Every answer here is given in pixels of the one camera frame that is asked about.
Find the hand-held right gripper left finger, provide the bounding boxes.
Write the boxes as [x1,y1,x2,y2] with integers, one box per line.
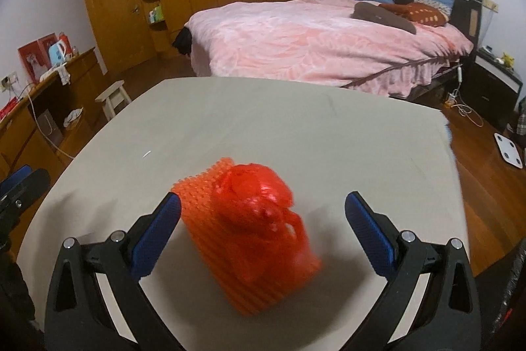
[43,192,182,351]

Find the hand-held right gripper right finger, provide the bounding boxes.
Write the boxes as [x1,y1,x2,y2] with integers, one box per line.
[344,191,482,351]

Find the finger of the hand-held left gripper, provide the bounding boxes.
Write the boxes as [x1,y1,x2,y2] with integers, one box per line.
[0,165,52,218]

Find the orange foam net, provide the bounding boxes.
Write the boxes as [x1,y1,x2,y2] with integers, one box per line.
[170,157,325,316]

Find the red plastic bag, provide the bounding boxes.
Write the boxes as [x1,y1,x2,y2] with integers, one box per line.
[211,162,323,286]

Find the black waste bin with liner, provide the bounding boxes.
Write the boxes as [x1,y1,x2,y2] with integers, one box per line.
[472,236,526,351]

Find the wooden dresser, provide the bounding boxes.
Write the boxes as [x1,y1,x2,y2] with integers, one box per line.
[0,47,109,179]

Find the brown paper bag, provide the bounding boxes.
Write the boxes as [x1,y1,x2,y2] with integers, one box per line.
[39,109,64,148]

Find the white cloth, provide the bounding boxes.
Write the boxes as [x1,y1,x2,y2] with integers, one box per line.
[63,108,85,127]

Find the red gift box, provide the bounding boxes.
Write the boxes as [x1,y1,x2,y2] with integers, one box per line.
[17,34,58,84]

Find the white wooden stool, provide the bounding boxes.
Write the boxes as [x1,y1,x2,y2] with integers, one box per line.
[95,80,132,122]

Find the light blue kettle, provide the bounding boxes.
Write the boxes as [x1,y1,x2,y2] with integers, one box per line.
[48,40,68,68]

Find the red paper bag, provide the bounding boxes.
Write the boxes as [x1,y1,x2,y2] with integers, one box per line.
[58,32,74,60]

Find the white bathroom scale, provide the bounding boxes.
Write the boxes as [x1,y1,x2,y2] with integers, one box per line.
[493,132,526,170]

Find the dark nightstand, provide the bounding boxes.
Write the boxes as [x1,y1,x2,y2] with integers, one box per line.
[460,47,524,132]

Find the plaid shirt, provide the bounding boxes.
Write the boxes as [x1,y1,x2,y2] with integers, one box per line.
[515,96,526,136]

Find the dark cloth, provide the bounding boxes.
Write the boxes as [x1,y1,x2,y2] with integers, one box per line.
[173,27,194,58]

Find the pink blanket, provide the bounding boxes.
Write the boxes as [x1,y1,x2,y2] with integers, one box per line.
[187,0,475,99]

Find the brown cushion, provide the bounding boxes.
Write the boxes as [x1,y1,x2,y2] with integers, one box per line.
[351,1,418,35]

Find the red-brown dotted pillow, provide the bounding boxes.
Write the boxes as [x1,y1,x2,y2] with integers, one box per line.
[378,2,448,27]

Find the white power cable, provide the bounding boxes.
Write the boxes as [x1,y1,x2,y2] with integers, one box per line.
[25,84,77,160]

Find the white floor cables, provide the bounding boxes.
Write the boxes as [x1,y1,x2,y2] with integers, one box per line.
[444,88,486,127]

